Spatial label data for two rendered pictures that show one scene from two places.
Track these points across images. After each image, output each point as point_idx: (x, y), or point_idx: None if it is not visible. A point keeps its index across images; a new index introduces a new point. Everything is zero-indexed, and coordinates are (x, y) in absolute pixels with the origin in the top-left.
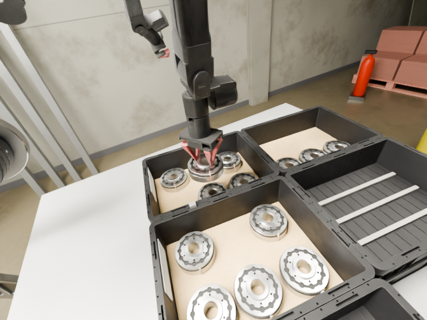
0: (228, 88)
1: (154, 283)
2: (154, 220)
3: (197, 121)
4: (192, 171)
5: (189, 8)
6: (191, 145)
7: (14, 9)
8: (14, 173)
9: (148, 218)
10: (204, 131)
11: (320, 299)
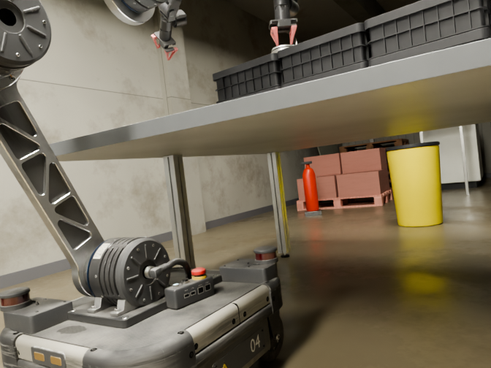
0: (294, 0)
1: (316, 37)
2: (277, 52)
3: (286, 6)
4: (283, 44)
5: None
6: (282, 23)
7: None
8: (142, 20)
9: (271, 53)
10: (289, 15)
11: None
